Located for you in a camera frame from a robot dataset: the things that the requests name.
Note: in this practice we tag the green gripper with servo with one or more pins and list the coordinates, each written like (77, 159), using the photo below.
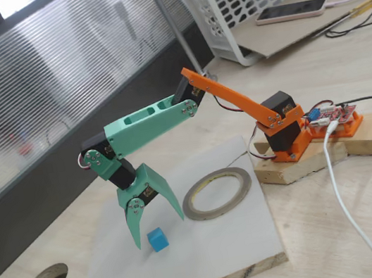
(147, 191)

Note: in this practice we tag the blue cube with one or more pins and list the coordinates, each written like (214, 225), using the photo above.
(158, 241)

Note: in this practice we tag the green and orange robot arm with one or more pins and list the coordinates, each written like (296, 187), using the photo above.
(148, 124)

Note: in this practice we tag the white laminated chipboard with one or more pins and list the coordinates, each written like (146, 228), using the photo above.
(178, 265)

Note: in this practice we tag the ribbed glass desk partition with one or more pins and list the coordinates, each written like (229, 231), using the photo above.
(57, 96)

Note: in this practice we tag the wooden block with screw holes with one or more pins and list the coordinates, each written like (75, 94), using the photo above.
(301, 167)

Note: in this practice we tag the white perforated plastic basket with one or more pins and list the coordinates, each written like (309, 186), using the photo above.
(251, 56)

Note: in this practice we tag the red controller circuit board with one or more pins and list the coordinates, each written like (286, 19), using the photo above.
(339, 115)

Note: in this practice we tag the orange controller board holder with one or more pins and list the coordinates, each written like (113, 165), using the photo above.
(352, 127)

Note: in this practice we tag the brown cardboard sheet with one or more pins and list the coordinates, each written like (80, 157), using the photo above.
(296, 31)

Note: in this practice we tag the smartphone with pink case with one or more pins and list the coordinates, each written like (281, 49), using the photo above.
(289, 11)

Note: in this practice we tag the silver partition post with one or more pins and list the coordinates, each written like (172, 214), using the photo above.
(164, 7)

